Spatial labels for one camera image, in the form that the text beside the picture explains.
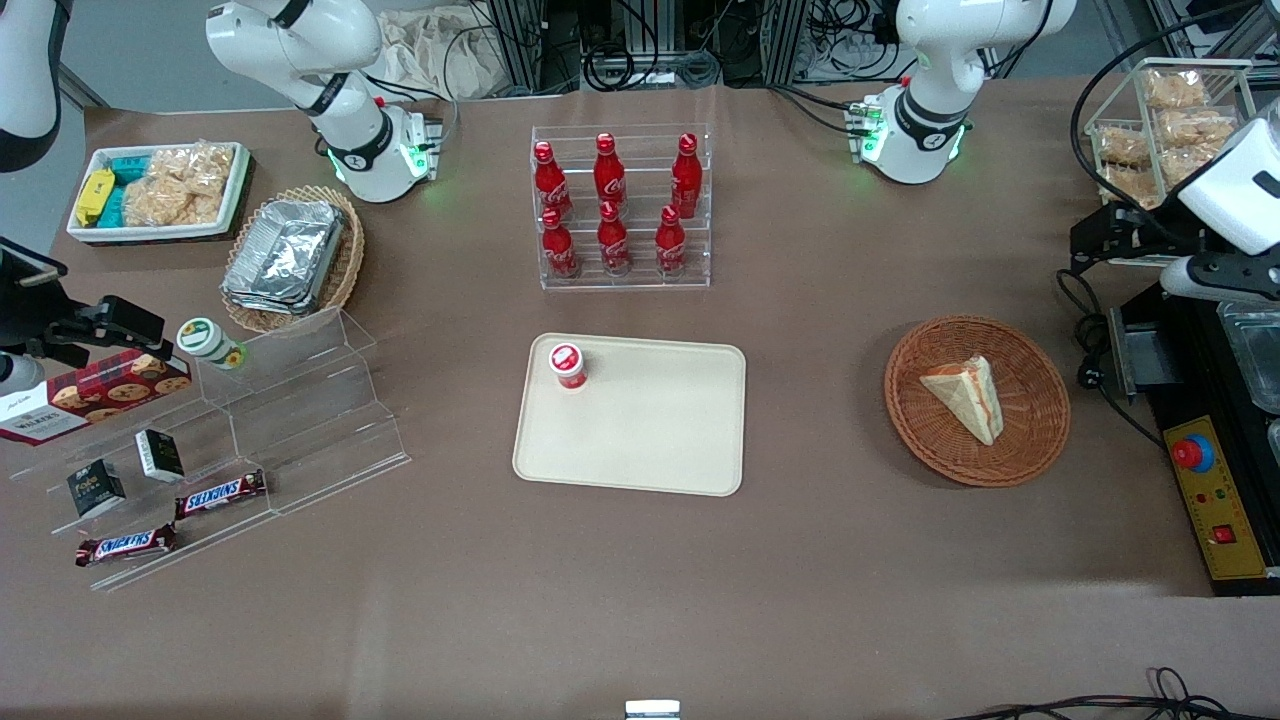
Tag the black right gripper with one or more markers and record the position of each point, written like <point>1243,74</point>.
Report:
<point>30,310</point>

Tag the red lid small cup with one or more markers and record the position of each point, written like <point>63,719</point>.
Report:
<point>567,364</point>

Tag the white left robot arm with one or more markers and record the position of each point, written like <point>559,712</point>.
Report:
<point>930,60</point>

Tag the small black carton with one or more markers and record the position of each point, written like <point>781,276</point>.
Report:
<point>96,489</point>
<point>160,455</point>

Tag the triangular sandwich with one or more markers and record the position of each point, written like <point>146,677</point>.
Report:
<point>965,398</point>

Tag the small crispy snack bag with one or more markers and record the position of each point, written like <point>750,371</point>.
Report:
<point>1122,146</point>
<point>1175,90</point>
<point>1130,185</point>
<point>1185,165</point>
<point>1195,127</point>

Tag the red tartan cookie box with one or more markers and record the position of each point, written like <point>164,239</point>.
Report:
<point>90,395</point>

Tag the clear acrylic stepped shelf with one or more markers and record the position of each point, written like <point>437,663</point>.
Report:
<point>310,420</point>

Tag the steel food pan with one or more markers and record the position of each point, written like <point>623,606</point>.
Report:
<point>1255,355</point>

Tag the oval light wicker basket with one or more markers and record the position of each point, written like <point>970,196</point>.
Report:
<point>345,270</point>

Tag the white rectangular bin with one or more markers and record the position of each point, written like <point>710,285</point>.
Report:
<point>150,233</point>

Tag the aluminium frame post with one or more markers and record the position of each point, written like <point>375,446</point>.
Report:
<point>520,45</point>

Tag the brown chocolate bar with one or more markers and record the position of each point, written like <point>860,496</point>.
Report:
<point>220,495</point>
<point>125,545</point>

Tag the round brown wicker basket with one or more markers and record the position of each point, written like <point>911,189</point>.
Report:
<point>1030,420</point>

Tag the yellow control panel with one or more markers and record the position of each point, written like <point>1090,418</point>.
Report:
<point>1215,500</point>

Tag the red cola bottle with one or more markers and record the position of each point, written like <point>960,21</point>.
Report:
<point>609,175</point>
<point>670,245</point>
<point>613,245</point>
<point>686,180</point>
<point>558,250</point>
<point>551,185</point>

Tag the green lid yoghurt cup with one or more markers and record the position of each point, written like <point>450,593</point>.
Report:
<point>205,340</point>

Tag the stacked foil containers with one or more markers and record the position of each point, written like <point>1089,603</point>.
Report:
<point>285,255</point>

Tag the teal snack packet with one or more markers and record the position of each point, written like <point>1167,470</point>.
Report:
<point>113,208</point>
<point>130,168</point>

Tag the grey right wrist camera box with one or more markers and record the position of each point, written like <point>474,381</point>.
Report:
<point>18,375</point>

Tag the small white metal block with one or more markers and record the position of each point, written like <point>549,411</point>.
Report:
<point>652,710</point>

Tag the black machine with pans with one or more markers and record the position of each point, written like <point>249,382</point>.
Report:
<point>1160,400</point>

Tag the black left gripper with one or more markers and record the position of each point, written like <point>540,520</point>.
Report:
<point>1150,236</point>

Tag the clear acrylic bottle rack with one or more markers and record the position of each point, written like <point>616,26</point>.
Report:
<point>640,282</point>

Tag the red rocker switch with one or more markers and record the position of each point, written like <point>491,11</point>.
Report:
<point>1224,534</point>

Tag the red emergency stop button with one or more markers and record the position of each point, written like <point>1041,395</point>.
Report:
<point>1192,454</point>

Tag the yellow snack packet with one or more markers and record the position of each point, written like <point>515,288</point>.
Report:
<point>95,196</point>

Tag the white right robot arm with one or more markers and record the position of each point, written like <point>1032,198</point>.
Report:
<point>300,40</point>

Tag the beige plastic tray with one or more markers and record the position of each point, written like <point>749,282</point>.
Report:
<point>650,430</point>

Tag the beige crumpled cloth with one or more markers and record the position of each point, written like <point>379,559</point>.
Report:
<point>430,55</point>

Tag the large crispy snack bag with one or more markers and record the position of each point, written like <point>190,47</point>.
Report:
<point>180,185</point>

